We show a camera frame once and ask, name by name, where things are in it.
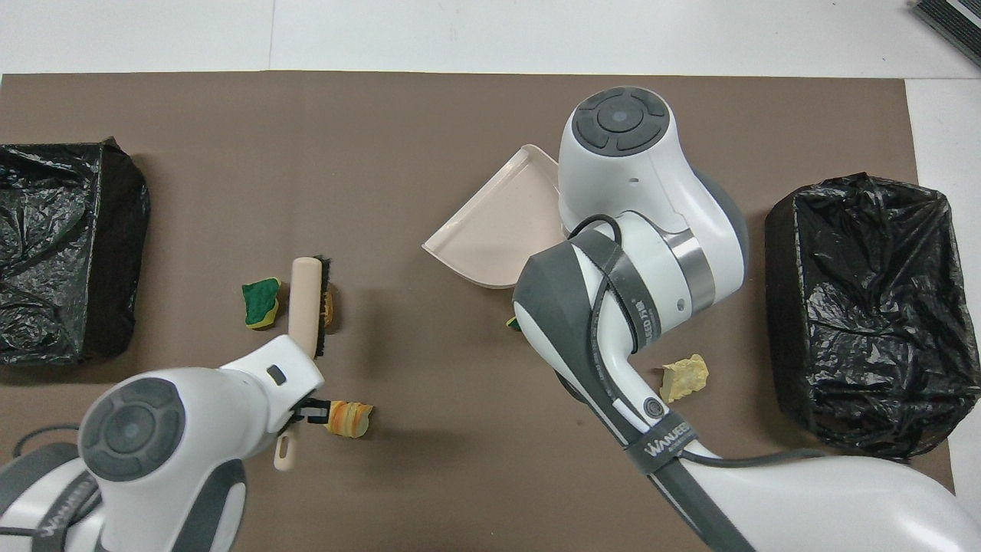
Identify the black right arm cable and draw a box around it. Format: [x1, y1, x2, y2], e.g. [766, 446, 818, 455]
[563, 215, 832, 468]

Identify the pale beige foam chunk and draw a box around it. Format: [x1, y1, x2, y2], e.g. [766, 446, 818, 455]
[659, 353, 710, 405]

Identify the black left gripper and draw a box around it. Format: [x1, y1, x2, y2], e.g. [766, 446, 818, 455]
[294, 395, 332, 424]

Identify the bin with black trash bag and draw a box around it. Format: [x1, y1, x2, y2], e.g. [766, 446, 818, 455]
[764, 172, 981, 462]
[0, 138, 152, 366]

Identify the dark ribbed device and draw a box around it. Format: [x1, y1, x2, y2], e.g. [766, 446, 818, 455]
[910, 0, 981, 66]

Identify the green and yellow sponge piece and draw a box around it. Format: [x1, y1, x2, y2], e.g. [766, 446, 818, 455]
[241, 277, 282, 330]

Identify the orange striped bread piece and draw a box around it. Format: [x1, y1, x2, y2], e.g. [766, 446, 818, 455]
[323, 399, 374, 439]

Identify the beige brush with black bristles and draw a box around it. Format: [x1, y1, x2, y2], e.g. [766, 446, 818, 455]
[274, 255, 333, 472]

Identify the beige plastic dustpan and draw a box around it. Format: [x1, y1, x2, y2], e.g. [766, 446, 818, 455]
[421, 143, 564, 290]

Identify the brown paper table mat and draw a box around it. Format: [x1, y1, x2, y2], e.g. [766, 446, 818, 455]
[0, 71, 963, 552]

